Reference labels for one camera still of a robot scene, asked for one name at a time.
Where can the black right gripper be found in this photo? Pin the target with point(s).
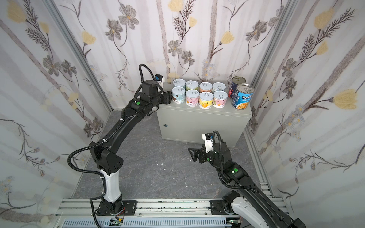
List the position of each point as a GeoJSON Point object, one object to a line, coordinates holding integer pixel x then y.
{"type": "Point", "coordinates": [201, 155]}

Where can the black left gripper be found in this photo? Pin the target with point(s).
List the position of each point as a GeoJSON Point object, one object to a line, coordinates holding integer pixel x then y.
{"type": "Point", "coordinates": [166, 97]}

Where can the white can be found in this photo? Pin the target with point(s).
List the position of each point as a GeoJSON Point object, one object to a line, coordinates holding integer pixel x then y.
{"type": "Point", "coordinates": [178, 94]}

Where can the teal small can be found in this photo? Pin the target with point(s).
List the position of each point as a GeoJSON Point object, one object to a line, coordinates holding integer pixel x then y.
{"type": "Point", "coordinates": [179, 82]}

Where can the pink small can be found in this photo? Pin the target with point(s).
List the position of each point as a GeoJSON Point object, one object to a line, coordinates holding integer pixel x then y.
{"type": "Point", "coordinates": [192, 98]}

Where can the green small can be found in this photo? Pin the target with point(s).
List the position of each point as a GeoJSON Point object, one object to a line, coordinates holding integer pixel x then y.
{"type": "Point", "coordinates": [191, 85]}

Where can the yellow small can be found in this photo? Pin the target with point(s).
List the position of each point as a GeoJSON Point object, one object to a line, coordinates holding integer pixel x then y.
{"type": "Point", "coordinates": [206, 100]}

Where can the orange small can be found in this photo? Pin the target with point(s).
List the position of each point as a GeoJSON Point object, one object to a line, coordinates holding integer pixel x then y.
{"type": "Point", "coordinates": [205, 87]}

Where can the grey-label small can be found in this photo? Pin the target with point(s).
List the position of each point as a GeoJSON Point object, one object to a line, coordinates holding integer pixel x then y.
{"type": "Point", "coordinates": [218, 86]}

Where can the brown-label small can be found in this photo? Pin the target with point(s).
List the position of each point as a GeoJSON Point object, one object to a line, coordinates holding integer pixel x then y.
{"type": "Point", "coordinates": [220, 99]}

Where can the red and navy tall can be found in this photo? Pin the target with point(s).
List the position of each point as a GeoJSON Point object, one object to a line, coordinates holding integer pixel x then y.
{"type": "Point", "coordinates": [234, 83]}

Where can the blue soup can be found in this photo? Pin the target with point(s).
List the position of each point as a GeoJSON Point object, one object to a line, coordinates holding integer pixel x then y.
{"type": "Point", "coordinates": [242, 96]}

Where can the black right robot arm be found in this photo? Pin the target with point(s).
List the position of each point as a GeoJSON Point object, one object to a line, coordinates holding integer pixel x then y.
{"type": "Point", "coordinates": [246, 199]}

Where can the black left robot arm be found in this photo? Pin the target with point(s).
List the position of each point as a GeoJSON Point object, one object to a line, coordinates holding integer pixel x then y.
{"type": "Point", "coordinates": [145, 102]}

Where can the grey metal cabinet box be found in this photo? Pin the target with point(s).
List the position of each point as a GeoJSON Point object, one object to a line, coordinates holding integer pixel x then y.
{"type": "Point", "coordinates": [179, 122]}

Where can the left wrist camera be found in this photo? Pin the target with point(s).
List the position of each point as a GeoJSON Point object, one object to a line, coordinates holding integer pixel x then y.
{"type": "Point", "coordinates": [160, 79]}

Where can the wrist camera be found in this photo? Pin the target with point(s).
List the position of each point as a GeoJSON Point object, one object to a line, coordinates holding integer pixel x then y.
{"type": "Point", "coordinates": [160, 79]}
{"type": "Point", "coordinates": [208, 142]}

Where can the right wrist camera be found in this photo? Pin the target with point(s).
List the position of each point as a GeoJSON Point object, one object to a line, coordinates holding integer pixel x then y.
{"type": "Point", "coordinates": [208, 142]}

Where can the white slotted cable duct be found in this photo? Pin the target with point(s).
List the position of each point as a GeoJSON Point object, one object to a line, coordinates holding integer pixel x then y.
{"type": "Point", "coordinates": [165, 223]}

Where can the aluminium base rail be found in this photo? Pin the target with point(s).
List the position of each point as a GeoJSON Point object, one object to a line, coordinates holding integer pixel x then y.
{"type": "Point", "coordinates": [78, 214]}

